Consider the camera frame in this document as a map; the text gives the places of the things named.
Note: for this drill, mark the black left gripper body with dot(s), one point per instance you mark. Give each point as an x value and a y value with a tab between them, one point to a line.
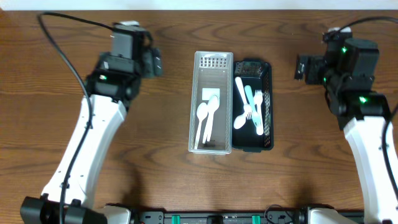
156	62

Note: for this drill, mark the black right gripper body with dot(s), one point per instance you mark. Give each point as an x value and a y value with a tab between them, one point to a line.
319	71

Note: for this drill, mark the white plastic fork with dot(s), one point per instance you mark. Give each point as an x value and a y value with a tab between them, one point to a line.
254	114
258	101

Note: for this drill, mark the white plastic spoon top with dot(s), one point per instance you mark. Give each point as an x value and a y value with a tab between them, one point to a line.
213	105

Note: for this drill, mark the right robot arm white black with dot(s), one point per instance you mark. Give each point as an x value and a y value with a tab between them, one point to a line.
346	71

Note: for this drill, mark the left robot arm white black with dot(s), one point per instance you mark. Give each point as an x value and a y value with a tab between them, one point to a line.
108	92

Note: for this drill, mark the dark green plastic basket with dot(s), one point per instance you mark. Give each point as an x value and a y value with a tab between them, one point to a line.
258	75

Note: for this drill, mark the translucent white plastic basket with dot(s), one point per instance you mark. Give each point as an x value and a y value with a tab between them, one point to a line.
212	70

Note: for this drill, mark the white label sticker in basket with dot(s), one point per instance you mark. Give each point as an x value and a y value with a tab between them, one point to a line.
207	93

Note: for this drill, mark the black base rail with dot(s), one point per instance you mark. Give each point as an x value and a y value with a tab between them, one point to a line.
273	214

